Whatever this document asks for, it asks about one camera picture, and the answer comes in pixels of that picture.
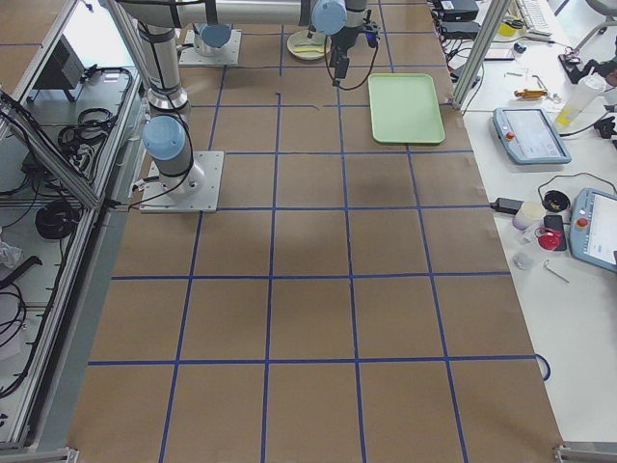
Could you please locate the teach pendant far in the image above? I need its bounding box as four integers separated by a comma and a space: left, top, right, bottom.
493, 107, 572, 165

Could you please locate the teach pendant near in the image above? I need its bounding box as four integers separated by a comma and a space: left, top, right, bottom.
569, 188, 616, 272

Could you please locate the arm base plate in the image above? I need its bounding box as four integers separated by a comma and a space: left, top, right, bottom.
138, 150, 225, 213
178, 29, 242, 68

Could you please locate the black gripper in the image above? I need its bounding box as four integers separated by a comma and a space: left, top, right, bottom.
330, 41, 350, 87

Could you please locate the black power adapter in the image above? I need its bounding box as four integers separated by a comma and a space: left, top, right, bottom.
490, 198, 523, 215

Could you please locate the white round plate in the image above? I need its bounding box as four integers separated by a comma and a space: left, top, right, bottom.
286, 30, 330, 61

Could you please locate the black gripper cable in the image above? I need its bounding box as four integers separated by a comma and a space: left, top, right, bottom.
323, 28, 382, 91

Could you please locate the teach pendant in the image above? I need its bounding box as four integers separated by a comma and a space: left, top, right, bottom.
569, 188, 616, 272
493, 107, 572, 165

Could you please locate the light green tray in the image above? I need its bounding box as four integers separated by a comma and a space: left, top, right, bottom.
368, 73, 445, 145

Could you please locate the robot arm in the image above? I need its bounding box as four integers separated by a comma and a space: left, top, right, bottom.
120, 1, 380, 114
193, 23, 232, 56

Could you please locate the aluminium frame post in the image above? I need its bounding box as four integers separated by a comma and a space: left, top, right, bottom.
451, 0, 509, 109

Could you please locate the yellow plastic fork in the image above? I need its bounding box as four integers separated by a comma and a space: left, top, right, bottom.
292, 46, 330, 54

